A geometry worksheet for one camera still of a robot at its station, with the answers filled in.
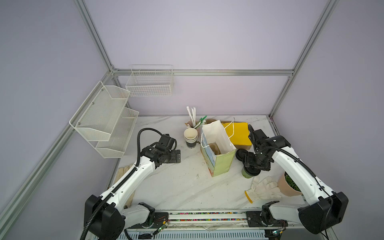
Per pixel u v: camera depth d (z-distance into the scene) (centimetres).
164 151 58
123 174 47
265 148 53
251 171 74
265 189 84
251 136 64
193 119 101
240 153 95
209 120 113
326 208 38
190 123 104
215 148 97
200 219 75
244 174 80
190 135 95
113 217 38
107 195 40
